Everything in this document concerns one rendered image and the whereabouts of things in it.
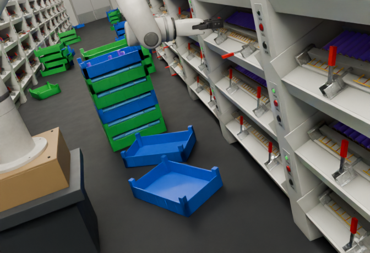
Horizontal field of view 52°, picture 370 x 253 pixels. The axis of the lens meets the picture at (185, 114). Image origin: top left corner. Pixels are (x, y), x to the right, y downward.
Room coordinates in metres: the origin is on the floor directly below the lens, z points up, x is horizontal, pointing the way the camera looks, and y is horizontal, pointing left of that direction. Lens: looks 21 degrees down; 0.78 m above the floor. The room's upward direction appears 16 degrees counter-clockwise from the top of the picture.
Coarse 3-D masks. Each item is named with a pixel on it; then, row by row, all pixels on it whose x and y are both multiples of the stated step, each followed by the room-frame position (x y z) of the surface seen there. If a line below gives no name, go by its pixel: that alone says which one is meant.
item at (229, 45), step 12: (228, 12) 1.53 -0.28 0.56; (204, 36) 1.52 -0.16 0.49; (216, 36) 1.44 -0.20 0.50; (240, 36) 1.26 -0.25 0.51; (216, 48) 1.36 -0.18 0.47; (228, 48) 1.23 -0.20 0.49; (240, 48) 1.16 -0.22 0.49; (240, 60) 1.11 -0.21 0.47; (252, 60) 1.02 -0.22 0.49; (252, 72) 1.05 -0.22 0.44
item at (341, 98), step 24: (336, 24) 0.84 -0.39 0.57; (360, 24) 0.77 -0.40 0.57; (288, 48) 0.82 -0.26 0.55; (312, 48) 0.81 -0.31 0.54; (336, 48) 0.64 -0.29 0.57; (360, 48) 0.70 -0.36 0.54; (288, 72) 0.82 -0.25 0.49; (312, 72) 0.76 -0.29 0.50; (336, 72) 0.70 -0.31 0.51; (360, 72) 0.63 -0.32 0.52; (312, 96) 0.69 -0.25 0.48; (336, 96) 0.63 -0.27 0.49; (360, 96) 0.59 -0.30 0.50; (360, 120) 0.54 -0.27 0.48
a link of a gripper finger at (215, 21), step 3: (219, 18) 1.33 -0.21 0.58; (213, 21) 1.32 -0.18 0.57; (216, 21) 1.31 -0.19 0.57; (219, 21) 1.31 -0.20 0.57; (222, 21) 1.32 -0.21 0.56; (210, 24) 1.30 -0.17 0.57; (213, 24) 1.31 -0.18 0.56; (216, 24) 1.31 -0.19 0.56; (219, 24) 1.31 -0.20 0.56; (222, 24) 1.32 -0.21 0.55; (213, 27) 1.32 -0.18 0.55; (216, 27) 1.32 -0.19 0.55; (219, 27) 1.32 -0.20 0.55
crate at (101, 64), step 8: (128, 48) 2.05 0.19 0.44; (136, 48) 1.97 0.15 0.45; (104, 56) 2.02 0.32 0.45; (112, 56) 2.03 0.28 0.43; (120, 56) 1.84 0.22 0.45; (128, 56) 1.85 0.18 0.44; (136, 56) 1.86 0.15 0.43; (80, 64) 1.79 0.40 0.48; (96, 64) 1.81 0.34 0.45; (104, 64) 1.82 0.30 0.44; (112, 64) 1.83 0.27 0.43; (120, 64) 1.84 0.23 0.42; (128, 64) 1.85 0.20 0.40; (88, 72) 1.80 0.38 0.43; (96, 72) 1.81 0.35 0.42; (104, 72) 1.82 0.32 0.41
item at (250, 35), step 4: (224, 24) 1.42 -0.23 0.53; (228, 24) 1.39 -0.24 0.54; (220, 28) 1.46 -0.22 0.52; (224, 28) 1.43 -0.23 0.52; (228, 28) 1.36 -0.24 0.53; (232, 28) 1.32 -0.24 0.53; (236, 28) 1.29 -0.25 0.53; (240, 28) 1.26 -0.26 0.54; (224, 32) 1.38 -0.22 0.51; (232, 32) 1.32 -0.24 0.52; (236, 32) 1.29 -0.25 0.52; (240, 32) 1.24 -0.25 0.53; (244, 32) 1.19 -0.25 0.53; (248, 32) 1.17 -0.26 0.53; (252, 32) 1.15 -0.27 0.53; (256, 32) 1.13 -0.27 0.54; (232, 36) 1.29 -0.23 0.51; (236, 36) 1.26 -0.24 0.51; (244, 36) 1.21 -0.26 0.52; (248, 36) 1.17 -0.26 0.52; (252, 36) 1.12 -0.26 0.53; (256, 36) 1.10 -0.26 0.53; (244, 40) 1.17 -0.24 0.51; (252, 40) 1.15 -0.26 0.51; (256, 40) 1.11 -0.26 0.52
